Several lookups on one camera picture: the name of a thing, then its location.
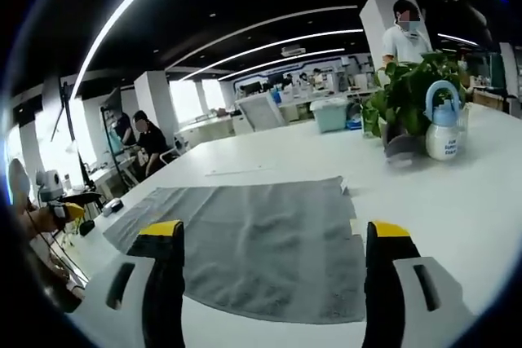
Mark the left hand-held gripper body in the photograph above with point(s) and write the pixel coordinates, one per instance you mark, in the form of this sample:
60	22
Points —
51	185

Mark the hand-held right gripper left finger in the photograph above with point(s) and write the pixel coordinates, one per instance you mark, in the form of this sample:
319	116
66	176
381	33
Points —
163	283

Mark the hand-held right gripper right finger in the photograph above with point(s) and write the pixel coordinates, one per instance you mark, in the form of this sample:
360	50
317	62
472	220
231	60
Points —
387	283

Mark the grey towel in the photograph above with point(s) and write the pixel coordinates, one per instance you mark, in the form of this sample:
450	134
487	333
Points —
265	242

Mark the small black object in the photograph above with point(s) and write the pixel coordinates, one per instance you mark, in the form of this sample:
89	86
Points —
86	227

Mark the small grey device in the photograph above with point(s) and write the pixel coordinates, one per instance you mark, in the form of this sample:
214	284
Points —
112	207

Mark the white table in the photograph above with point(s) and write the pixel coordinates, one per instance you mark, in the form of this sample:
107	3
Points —
428	209

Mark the blue and white water bottle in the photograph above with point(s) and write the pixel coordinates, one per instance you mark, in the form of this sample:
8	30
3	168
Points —
442	136

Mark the blue basket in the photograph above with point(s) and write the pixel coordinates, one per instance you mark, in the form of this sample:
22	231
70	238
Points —
354	124

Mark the teal storage box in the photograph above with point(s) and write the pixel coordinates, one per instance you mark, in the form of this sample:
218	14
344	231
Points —
332	113

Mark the green potted plant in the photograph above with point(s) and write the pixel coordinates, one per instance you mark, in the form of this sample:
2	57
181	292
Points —
408	91

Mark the white cabinet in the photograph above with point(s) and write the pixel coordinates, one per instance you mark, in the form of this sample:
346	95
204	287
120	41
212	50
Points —
261	113

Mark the ceiling air conditioner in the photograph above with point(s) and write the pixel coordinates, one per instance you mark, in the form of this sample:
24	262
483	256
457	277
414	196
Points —
293	51

